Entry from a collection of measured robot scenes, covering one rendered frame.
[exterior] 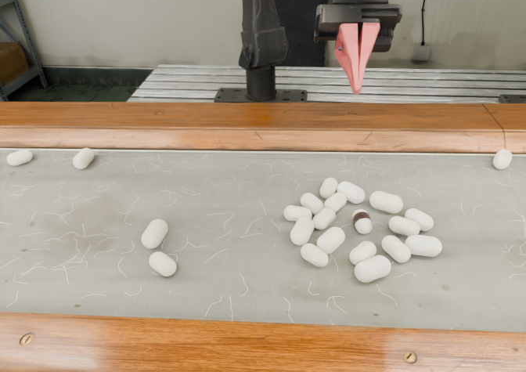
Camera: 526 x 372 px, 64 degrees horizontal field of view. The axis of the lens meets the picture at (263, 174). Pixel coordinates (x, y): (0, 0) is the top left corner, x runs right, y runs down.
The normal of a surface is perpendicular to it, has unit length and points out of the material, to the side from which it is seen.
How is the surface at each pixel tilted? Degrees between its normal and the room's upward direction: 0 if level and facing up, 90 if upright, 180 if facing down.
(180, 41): 90
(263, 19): 78
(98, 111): 0
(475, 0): 90
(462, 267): 0
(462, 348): 0
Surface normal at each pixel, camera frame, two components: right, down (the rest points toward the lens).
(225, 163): -0.03, -0.82
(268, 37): 0.48, 0.31
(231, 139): -0.07, -0.17
